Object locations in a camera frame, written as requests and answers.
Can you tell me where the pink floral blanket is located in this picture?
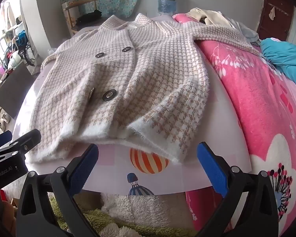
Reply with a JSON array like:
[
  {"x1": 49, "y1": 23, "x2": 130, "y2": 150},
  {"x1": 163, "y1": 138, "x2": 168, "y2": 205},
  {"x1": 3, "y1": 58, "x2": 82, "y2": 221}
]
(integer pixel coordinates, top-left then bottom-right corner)
[{"x1": 173, "y1": 13, "x2": 296, "y2": 237}]

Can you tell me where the blue water jug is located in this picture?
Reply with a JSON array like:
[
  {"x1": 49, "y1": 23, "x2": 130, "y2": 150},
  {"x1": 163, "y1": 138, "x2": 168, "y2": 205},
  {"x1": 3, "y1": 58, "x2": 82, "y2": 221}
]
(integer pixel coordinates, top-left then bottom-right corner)
[{"x1": 158, "y1": 0, "x2": 177, "y2": 15}]

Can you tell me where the wooden chair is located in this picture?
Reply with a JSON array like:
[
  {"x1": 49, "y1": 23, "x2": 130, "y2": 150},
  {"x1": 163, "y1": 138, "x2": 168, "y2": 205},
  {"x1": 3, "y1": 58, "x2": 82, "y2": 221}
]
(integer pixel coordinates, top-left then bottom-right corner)
[{"x1": 62, "y1": 0, "x2": 100, "y2": 36}]

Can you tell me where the wheelchair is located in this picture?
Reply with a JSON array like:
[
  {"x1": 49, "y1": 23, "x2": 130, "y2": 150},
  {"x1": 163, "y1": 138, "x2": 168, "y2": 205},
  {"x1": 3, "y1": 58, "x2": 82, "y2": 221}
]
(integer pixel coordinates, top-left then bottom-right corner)
[{"x1": 13, "y1": 31, "x2": 37, "y2": 67}]

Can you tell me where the white fluffy cloth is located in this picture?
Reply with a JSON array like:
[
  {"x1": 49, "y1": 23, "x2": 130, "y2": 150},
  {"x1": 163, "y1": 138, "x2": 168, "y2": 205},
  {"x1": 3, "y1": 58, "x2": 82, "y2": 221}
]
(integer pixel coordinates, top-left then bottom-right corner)
[{"x1": 99, "y1": 194, "x2": 169, "y2": 237}]

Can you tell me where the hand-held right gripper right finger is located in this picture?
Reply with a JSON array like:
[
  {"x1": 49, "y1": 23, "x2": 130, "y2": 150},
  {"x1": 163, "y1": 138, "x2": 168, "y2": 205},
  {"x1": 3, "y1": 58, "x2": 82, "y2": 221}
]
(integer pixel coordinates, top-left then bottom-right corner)
[{"x1": 197, "y1": 142, "x2": 279, "y2": 237}]

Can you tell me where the beige clothes pile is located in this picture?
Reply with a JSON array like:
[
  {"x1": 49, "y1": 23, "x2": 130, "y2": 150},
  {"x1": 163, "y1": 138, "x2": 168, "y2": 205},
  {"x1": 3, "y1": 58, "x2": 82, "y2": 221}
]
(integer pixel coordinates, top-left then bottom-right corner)
[{"x1": 185, "y1": 8, "x2": 237, "y2": 27}]

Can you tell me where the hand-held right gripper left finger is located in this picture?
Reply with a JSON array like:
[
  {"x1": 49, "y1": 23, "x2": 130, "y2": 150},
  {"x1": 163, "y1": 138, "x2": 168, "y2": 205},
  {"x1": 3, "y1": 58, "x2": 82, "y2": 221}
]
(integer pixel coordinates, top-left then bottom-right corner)
[{"x1": 16, "y1": 143, "x2": 99, "y2": 237}]

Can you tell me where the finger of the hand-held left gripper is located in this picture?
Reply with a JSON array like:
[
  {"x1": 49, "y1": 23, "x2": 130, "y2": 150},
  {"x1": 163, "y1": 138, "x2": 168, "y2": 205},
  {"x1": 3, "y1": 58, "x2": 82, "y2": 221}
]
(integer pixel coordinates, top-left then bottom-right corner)
[
  {"x1": 5, "y1": 129, "x2": 41, "y2": 158},
  {"x1": 0, "y1": 130, "x2": 12, "y2": 151}
]

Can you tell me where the black cloth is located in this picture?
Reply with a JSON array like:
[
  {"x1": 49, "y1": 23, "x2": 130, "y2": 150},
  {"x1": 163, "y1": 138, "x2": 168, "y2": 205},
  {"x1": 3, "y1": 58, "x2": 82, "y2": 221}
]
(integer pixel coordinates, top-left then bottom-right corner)
[{"x1": 77, "y1": 10, "x2": 103, "y2": 25}]

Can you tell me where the teal quilt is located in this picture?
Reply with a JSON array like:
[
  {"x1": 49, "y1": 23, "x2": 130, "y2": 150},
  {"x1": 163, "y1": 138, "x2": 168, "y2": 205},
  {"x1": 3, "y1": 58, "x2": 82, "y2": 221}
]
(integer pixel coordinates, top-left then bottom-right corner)
[{"x1": 260, "y1": 38, "x2": 296, "y2": 92}]

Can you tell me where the dark flat board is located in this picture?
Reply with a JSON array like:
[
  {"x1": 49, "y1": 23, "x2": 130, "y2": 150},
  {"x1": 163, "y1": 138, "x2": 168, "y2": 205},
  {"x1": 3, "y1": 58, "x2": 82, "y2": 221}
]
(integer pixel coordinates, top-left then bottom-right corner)
[{"x1": 0, "y1": 60, "x2": 37, "y2": 119}]

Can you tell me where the green shaggy rug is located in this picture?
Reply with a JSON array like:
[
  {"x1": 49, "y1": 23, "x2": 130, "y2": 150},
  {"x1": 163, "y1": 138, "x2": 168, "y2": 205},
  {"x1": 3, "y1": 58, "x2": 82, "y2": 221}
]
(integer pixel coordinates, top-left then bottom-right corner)
[{"x1": 48, "y1": 193, "x2": 198, "y2": 237}]

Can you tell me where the beige houndstooth knit coat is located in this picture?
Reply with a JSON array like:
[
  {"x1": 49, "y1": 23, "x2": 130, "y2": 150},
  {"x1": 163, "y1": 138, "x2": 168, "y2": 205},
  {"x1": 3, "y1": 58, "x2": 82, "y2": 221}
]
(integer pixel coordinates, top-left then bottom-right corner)
[{"x1": 29, "y1": 13, "x2": 260, "y2": 165}]

